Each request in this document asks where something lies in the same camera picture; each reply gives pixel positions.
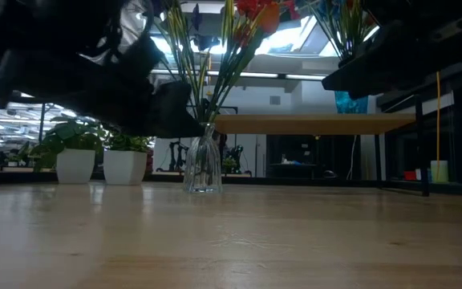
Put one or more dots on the purple artificial flower bunch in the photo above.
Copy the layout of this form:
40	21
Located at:
187	60

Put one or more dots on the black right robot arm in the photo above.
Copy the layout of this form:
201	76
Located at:
423	8

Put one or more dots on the clear ribbed glass vase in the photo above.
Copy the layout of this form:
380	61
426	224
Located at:
203	164

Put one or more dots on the blue artificial flower bunch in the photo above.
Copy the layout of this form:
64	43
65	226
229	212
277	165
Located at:
345	28

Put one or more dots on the blue glass vase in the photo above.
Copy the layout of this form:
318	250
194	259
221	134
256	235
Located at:
351	103

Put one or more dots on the light-green plant white pot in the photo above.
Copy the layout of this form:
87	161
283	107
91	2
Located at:
124	166

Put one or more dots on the pale green container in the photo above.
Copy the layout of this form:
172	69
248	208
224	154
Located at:
439	170

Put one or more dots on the suspended linear light bar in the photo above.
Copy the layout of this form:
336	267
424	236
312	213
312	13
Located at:
303	76

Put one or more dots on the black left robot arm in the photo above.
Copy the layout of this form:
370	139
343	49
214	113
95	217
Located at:
34	28

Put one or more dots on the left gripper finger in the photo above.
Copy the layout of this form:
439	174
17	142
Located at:
175	112

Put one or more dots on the dark-leaf plant white pot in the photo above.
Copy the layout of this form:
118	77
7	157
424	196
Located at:
74	164

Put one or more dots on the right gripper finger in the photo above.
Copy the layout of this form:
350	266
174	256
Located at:
351	80

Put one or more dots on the small red container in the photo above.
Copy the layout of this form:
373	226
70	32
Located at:
410	175

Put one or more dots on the red artificial flower bunch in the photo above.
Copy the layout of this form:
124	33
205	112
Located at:
251	28

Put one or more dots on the black aluminium table frame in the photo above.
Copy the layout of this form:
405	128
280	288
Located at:
335	182

